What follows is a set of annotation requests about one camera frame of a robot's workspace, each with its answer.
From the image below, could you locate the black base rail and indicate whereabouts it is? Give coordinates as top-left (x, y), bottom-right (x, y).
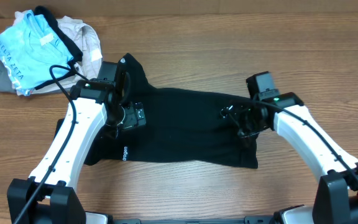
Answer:
top-left (112, 215), bottom-right (275, 224)

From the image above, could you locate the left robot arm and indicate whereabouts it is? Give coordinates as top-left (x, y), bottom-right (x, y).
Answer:
top-left (7, 58), bottom-right (146, 223)

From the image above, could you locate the black folded garment in pile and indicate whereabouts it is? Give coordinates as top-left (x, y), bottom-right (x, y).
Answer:
top-left (34, 6), bottom-right (83, 81)

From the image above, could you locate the grey folded garment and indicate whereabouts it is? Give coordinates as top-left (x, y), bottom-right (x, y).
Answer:
top-left (0, 55), bottom-right (76, 94)

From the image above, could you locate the light blue folded t-shirt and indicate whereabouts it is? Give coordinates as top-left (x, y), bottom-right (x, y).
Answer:
top-left (0, 10), bottom-right (73, 96)

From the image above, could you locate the beige folded garment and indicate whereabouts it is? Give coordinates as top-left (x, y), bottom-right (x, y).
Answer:
top-left (13, 11), bottom-right (103, 94)

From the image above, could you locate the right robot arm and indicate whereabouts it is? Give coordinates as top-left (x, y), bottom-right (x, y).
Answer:
top-left (220, 72), bottom-right (358, 224)

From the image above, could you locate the black polo shirt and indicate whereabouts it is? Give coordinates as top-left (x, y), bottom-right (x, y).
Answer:
top-left (54, 52), bottom-right (259, 169)

